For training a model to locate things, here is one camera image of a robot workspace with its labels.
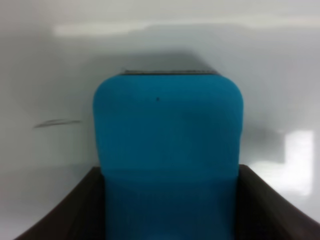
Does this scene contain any white whiteboard with aluminium frame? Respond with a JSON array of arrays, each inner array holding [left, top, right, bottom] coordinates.
[[0, 0, 320, 240]]

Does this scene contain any blue whiteboard eraser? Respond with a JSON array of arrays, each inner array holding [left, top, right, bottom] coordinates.
[[93, 74, 244, 240]]

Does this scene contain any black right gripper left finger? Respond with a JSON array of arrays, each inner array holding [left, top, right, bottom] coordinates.
[[16, 167, 106, 240]]

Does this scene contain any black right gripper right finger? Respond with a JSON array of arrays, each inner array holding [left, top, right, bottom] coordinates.
[[235, 164, 320, 240]]

